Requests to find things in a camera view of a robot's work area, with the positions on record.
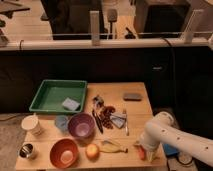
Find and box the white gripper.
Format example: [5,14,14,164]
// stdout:
[139,136,160,163]

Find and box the orange red pepper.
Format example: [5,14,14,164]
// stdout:
[134,142,146,160]

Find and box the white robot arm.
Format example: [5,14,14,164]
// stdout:
[139,111,213,167]

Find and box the white plastic cup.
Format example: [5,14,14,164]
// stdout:
[21,115,42,136]

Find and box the small metal cup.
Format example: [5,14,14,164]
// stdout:
[19,143,37,159]

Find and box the blue object beside table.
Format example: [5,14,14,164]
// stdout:
[163,144,179,156]

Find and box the yellow banana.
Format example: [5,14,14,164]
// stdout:
[100,140,128,153]

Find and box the blue white packet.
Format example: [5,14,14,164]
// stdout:
[110,113,126,128]

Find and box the silver knife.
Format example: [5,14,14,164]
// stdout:
[123,109,129,136]

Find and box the yellow red apple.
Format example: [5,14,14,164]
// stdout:
[85,144,100,159]

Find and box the dark grey sponge block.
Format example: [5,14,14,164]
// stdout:
[123,93,142,101]

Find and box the dark red grape bunch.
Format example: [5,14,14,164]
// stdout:
[100,106,116,129]

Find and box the small grey toy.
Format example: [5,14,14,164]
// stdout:
[93,95,104,108]

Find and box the purple bowl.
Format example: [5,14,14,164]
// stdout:
[68,113,95,138]

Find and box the orange bowl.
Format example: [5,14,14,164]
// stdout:
[50,139,78,169]

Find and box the grey blue crumpled cloth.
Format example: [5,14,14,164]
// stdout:
[54,115,69,132]

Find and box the blue sponge in tray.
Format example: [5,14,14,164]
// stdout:
[62,98,80,111]

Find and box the green plastic tray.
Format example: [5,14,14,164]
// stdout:
[29,79,87,114]

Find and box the black handled utensil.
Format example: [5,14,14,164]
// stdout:
[92,110,103,134]

